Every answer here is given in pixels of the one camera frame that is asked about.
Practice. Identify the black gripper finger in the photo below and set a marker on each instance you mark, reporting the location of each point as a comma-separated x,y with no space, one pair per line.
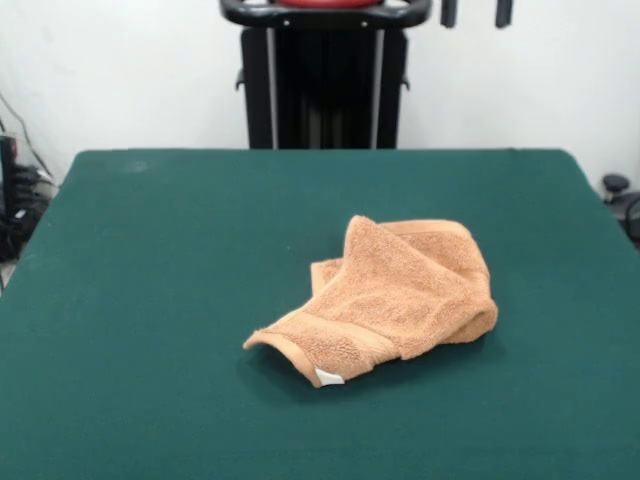
503,12
448,12

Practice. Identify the tan terry towel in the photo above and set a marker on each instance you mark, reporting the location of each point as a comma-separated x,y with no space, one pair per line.
400,300

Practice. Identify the black office chair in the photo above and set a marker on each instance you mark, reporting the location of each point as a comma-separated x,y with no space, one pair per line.
625,200

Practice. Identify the dark green table cloth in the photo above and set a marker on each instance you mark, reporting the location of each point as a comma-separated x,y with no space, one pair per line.
150,300

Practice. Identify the black equipment box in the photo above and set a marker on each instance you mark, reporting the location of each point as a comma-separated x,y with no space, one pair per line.
7,175

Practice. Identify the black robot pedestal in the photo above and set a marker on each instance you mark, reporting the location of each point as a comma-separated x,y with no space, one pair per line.
325,75

